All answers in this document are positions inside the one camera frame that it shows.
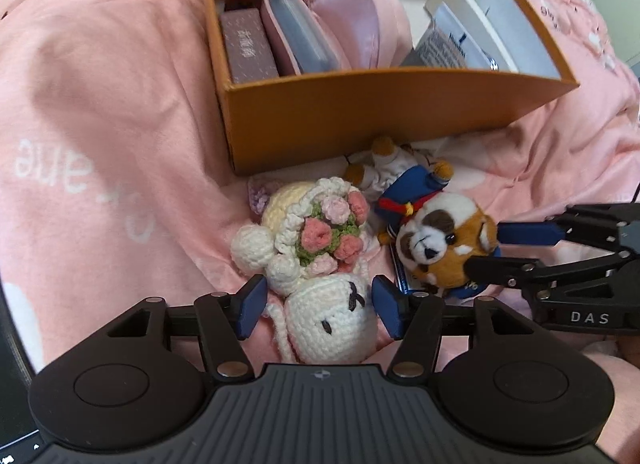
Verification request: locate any orange cardboard box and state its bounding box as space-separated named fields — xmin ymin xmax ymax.
xmin=199 ymin=0 xmax=581 ymax=177

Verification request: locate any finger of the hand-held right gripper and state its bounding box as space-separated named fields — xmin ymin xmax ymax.
xmin=465 ymin=249 xmax=640 ymax=300
xmin=497 ymin=203 xmax=640 ymax=255

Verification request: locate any white lotion tube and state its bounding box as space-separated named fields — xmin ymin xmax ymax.
xmin=424 ymin=0 xmax=521 ymax=72

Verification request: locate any maroon cardboard box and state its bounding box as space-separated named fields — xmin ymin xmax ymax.
xmin=219 ymin=8 xmax=280 ymax=85

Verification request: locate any pink printed blanket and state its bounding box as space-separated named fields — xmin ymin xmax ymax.
xmin=0 ymin=0 xmax=640 ymax=464

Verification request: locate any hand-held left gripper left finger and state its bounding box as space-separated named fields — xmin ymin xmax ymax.
xmin=107 ymin=275 xmax=268 ymax=379

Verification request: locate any pink and grey case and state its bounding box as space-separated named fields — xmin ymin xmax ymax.
xmin=261 ymin=0 xmax=353 ymax=76

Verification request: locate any smartphone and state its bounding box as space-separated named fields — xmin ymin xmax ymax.
xmin=0 ymin=284 xmax=43 ymax=464

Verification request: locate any brown plush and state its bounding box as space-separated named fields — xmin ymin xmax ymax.
xmin=342 ymin=135 xmax=503 ymax=300

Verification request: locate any white crochet doll with flowers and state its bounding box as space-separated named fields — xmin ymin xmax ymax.
xmin=231 ymin=177 xmax=381 ymax=365

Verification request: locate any pink fabric pouch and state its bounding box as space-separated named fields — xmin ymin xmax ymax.
xmin=305 ymin=0 xmax=416 ymax=70

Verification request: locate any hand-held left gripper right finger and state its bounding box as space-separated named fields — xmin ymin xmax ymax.
xmin=371 ymin=275 xmax=531 ymax=379

